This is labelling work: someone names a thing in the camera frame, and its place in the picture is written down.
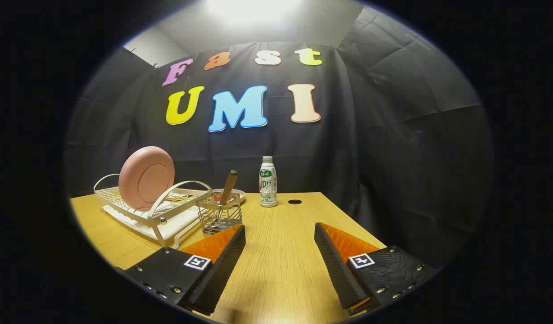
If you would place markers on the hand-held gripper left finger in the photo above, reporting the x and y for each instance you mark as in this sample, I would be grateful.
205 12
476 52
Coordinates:
222 265

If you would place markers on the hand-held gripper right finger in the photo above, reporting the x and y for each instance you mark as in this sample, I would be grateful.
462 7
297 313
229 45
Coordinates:
335 265

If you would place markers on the pink plate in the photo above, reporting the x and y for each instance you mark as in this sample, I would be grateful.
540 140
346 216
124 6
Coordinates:
146 177

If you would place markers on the beige round plate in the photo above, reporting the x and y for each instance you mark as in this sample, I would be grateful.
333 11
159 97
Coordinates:
238 195

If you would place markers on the white drip tray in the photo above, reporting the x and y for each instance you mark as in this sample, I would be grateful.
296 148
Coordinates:
177 227

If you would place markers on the white bottle with green label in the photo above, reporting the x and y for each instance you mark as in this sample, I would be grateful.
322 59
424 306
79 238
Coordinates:
268 182

